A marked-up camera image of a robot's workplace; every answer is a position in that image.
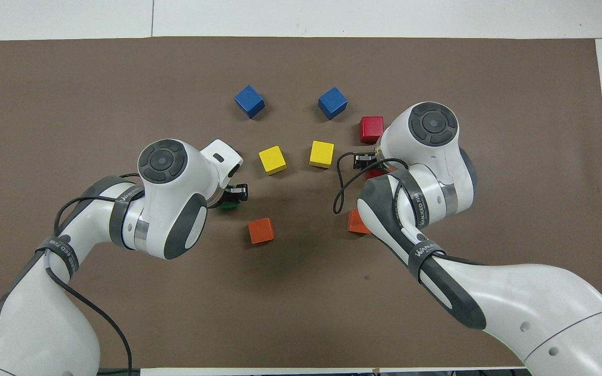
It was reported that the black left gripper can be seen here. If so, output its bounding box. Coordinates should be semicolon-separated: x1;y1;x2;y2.
225;184;249;204

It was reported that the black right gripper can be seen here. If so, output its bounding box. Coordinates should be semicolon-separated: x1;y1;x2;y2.
353;152;384;171

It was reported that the brown paper table mat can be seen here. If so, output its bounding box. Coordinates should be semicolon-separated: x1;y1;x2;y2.
0;36;602;369

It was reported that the orange wooden cube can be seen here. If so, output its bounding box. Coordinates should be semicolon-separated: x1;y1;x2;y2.
348;209;371;235
248;217;275;244

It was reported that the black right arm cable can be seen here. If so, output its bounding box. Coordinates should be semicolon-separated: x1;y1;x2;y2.
333;151;409;215

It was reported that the blue wooden cube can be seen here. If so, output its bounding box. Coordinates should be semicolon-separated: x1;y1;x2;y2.
234;85;265;119
318;87;348;120

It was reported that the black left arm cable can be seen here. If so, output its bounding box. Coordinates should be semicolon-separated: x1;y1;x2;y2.
45;173;142;376

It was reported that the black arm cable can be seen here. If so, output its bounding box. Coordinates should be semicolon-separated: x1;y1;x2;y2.
45;173;142;376
333;151;409;215

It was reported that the yellow wooden cube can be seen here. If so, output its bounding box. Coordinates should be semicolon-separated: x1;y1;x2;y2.
309;140;334;169
258;146;287;175

